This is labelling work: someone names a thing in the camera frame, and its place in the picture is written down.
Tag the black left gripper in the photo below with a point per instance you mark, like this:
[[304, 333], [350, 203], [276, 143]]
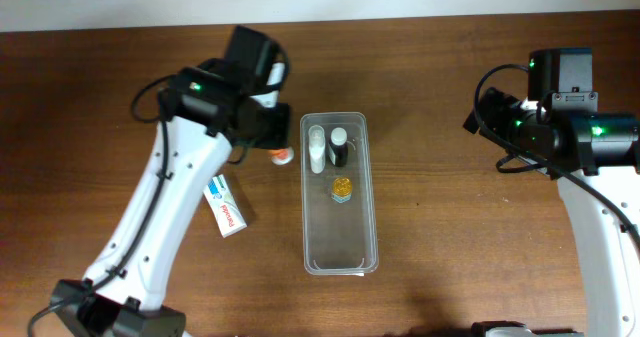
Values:
[[277, 136]]

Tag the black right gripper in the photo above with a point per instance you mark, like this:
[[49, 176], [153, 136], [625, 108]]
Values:
[[505, 106]]

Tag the white pump bottle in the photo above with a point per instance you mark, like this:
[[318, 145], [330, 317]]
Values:
[[317, 145]]

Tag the orange tablet tube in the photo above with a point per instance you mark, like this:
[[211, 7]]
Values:
[[282, 156]]

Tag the dark bottle white cap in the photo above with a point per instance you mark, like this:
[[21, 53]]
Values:
[[338, 151]]

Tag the white Panadol box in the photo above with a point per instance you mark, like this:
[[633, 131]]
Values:
[[224, 207]]

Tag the gold lid small jar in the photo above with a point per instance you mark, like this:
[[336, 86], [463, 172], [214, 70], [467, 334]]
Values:
[[341, 190]]

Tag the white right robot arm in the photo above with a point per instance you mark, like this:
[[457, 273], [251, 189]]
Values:
[[602, 202]]

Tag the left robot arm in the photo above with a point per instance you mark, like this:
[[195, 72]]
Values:
[[203, 113]]

